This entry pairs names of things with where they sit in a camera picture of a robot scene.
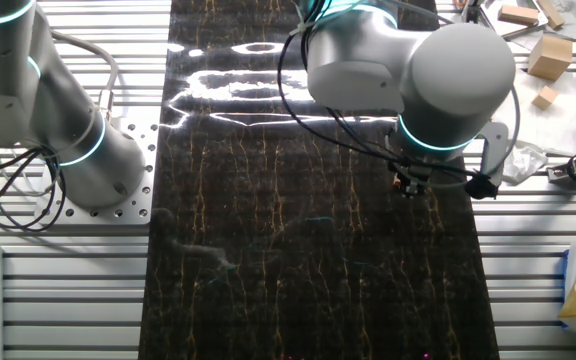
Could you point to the grey flat tray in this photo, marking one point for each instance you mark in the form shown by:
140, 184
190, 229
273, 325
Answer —
505, 29

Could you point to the flat white tissue sheet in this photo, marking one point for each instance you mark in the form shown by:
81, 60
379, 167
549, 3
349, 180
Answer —
553, 125

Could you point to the silver camera mount plate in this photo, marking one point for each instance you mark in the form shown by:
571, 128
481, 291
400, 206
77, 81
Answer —
495, 145

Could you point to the large wooden block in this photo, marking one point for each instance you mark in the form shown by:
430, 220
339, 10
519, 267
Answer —
550, 57

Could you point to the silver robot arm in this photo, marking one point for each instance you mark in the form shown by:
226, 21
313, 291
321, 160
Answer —
43, 100

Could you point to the flat wooden block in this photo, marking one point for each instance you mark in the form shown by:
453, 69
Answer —
518, 15

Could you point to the medium wooden cube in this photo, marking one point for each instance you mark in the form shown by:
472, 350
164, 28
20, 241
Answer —
545, 98

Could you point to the long wooden stick block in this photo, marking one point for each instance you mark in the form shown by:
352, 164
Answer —
550, 14

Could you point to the white paper sheet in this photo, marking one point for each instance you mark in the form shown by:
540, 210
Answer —
570, 20

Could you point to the black marble pattern mat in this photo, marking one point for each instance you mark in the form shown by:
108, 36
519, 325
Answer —
293, 250

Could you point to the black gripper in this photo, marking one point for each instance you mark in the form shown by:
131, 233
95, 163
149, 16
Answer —
415, 175

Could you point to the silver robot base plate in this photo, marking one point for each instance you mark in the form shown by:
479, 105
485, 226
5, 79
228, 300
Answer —
138, 202

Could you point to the crumpled white tissue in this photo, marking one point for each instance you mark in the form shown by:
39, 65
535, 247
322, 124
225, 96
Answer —
525, 162

